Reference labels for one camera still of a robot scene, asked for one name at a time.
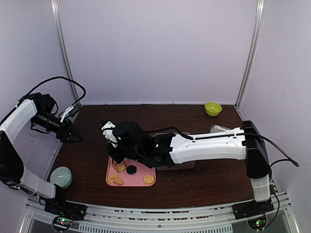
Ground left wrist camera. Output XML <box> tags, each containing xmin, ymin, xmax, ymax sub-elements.
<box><xmin>59</xmin><ymin>105</ymin><xmax>82</xmax><ymax>122</ymax></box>

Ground round tan cookie bottom right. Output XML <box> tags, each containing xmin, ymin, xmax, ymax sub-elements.
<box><xmin>143</xmin><ymin>174</ymin><xmax>155</xmax><ymax>184</ymax></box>

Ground black sandwich cookie lower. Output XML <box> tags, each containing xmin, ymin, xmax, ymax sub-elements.
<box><xmin>126</xmin><ymin>165</ymin><xmax>137</xmax><ymax>175</ymax></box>

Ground large round tan cookie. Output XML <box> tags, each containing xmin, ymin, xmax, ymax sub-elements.
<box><xmin>115</xmin><ymin>163</ymin><xmax>126</xmax><ymax>173</ymax></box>

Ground right frame post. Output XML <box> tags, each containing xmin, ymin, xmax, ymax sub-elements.
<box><xmin>235</xmin><ymin>0</ymin><xmax>266</xmax><ymax>111</ymax></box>

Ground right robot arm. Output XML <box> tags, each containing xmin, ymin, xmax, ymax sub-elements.
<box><xmin>98</xmin><ymin>120</ymin><xmax>271</xmax><ymax>215</ymax></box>

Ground metal serving tongs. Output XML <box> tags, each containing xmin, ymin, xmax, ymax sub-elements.
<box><xmin>111</xmin><ymin>159</ymin><xmax>119</xmax><ymax>172</ymax></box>

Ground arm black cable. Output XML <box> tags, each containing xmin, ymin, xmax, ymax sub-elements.
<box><xmin>19</xmin><ymin>76</ymin><xmax>86</xmax><ymax>107</ymax></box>
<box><xmin>252</xmin><ymin>135</ymin><xmax>300</xmax><ymax>168</ymax></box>

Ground round cookie red mark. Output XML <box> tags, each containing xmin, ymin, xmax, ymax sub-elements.
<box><xmin>107</xmin><ymin>174</ymin><xmax>118</xmax><ymax>183</ymax></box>

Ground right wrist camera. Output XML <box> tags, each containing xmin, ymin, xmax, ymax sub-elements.
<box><xmin>97</xmin><ymin>119</ymin><xmax>117</xmax><ymax>145</ymax></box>

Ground left frame post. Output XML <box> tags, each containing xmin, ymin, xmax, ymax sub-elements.
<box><xmin>50</xmin><ymin>0</ymin><xmax>81</xmax><ymax>107</ymax></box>

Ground frame post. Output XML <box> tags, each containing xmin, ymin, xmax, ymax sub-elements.
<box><xmin>235</xmin><ymin>0</ymin><xmax>266</xmax><ymax>111</ymax></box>
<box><xmin>50</xmin><ymin>0</ymin><xmax>81</xmax><ymax>107</ymax></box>

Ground pink plastic tray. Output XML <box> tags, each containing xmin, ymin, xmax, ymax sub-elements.
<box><xmin>105</xmin><ymin>157</ymin><xmax>156</xmax><ymax>187</ymax></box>

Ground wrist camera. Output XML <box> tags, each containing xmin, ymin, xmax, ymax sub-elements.
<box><xmin>59</xmin><ymin>105</ymin><xmax>82</xmax><ymax>122</ymax></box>
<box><xmin>97</xmin><ymin>119</ymin><xmax>117</xmax><ymax>145</ymax></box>

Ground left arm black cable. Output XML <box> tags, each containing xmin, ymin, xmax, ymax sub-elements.
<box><xmin>19</xmin><ymin>76</ymin><xmax>86</xmax><ymax>107</ymax></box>

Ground green plastic bowl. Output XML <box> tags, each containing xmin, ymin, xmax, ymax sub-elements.
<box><xmin>205</xmin><ymin>102</ymin><xmax>223</xmax><ymax>117</ymax></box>

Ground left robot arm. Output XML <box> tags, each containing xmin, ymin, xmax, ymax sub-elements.
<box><xmin>0</xmin><ymin>92</ymin><xmax>83</xmax><ymax>216</ymax></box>

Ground white divided cookie tin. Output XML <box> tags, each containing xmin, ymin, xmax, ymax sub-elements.
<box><xmin>155</xmin><ymin>133</ymin><xmax>195</xmax><ymax>170</ymax></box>

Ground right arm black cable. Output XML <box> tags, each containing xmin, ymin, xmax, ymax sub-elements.
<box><xmin>252</xmin><ymin>135</ymin><xmax>300</xmax><ymax>168</ymax></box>

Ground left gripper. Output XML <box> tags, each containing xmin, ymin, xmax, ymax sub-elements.
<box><xmin>32</xmin><ymin>111</ymin><xmax>83</xmax><ymax>143</ymax></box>

